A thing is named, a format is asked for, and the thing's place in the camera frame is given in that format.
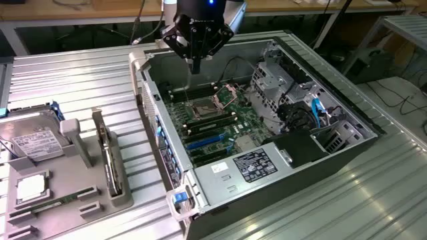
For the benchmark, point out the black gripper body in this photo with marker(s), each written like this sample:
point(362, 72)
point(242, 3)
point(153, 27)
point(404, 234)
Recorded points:
point(201, 12)

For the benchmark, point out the green graphics card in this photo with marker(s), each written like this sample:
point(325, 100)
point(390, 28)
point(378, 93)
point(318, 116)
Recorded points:
point(111, 160)

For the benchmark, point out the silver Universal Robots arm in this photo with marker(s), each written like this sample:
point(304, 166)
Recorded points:
point(238, 15)

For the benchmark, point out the silver perforated drive cage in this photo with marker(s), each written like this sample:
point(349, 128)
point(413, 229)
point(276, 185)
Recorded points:
point(268, 82)

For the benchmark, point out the open socket cover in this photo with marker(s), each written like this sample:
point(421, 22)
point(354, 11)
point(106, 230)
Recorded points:
point(230, 96)

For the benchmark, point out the thin metal locking lever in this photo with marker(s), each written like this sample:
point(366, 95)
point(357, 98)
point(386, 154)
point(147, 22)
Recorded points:
point(186, 93)

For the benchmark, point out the CPU socket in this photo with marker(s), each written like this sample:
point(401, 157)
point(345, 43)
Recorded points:
point(205, 110)

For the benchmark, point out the green motherboard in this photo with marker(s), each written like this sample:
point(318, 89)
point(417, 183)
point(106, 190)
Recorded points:
point(249, 117)

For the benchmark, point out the installed black RAM stick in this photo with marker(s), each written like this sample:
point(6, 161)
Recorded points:
point(214, 125)

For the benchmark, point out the blue expansion slot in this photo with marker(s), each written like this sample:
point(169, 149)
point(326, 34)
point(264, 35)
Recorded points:
point(205, 141)

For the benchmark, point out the silver chipset heatsink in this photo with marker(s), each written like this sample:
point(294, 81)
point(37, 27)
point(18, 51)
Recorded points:
point(248, 143)

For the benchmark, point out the black box machine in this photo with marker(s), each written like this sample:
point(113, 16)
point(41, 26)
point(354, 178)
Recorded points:
point(370, 67)

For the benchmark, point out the blue disk caddy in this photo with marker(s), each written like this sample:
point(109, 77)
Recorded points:
point(58, 112)

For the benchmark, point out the black expansion slot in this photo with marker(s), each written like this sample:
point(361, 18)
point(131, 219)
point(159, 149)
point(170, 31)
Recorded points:
point(210, 157)

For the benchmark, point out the black plastic air shroud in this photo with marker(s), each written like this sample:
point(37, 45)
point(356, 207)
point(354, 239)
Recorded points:
point(297, 147)

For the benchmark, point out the metal slat side table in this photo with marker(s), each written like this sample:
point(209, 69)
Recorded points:
point(408, 25)

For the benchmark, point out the grey power supply unit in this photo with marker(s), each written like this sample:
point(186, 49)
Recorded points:
point(234, 185)

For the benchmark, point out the silver hard disk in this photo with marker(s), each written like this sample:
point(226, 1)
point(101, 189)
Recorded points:
point(34, 142)

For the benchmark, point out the blue case latch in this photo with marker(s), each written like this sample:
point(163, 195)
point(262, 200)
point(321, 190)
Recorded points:
point(179, 196)

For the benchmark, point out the grey parts rack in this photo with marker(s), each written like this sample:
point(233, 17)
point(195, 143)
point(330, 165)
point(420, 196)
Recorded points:
point(67, 180)

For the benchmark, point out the open black PC case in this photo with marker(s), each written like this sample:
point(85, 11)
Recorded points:
point(268, 212)

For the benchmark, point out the green RAM stick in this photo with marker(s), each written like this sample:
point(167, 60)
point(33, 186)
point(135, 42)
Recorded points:
point(67, 198)

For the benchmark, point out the silver CPU chip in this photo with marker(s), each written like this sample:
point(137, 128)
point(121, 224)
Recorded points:
point(31, 187)

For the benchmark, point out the wooden desk white frame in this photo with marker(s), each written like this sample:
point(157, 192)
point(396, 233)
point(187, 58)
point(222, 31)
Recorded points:
point(101, 13)
point(301, 6)

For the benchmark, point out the grey metal frame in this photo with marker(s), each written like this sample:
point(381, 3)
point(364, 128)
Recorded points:
point(5, 82)

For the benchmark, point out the silver disk bay bracket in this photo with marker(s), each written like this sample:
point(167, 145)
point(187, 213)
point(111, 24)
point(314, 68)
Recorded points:
point(337, 140)

